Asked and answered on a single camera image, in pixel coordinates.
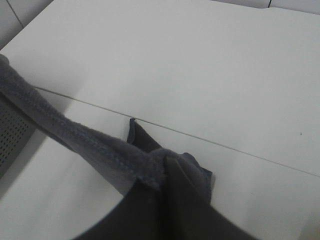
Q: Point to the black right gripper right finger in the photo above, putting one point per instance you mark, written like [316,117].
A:
[192,218]

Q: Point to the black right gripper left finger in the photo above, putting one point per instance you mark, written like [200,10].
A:
[140,215]

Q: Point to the dark grey towel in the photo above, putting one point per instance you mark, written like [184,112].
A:
[119,162]

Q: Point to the grey perforated plastic basket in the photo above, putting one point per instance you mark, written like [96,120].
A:
[15,132]

